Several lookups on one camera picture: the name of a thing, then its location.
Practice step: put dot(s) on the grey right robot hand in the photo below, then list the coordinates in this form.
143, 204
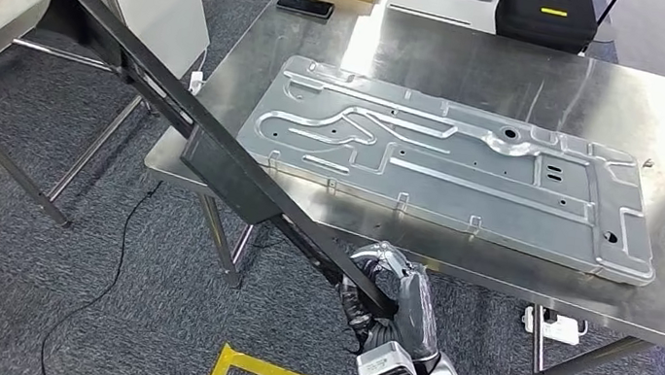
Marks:
415, 315

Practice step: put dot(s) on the black plastic plate frame part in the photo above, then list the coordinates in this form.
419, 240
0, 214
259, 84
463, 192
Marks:
229, 178

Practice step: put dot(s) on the stainless steel workbench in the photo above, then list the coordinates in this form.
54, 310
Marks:
453, 66

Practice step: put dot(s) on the stamped grey sheet metal panel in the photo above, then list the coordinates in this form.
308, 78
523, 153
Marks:
436, 188

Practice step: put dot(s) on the white power strip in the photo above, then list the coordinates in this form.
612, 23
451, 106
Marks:
553, 326

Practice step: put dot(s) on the small metal screw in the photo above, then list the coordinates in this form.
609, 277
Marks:
649, 163

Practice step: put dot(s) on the white desk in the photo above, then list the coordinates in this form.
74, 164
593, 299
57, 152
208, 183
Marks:
435, 9

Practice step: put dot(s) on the black zip carry case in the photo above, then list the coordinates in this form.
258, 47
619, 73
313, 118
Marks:
544, 24

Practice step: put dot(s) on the white power adapter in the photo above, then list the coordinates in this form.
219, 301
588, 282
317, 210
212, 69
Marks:
196, 82

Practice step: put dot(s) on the black smartphone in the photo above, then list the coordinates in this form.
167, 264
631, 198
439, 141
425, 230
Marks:
305, 5

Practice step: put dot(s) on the black pole stand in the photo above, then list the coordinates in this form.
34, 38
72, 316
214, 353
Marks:
608, 7

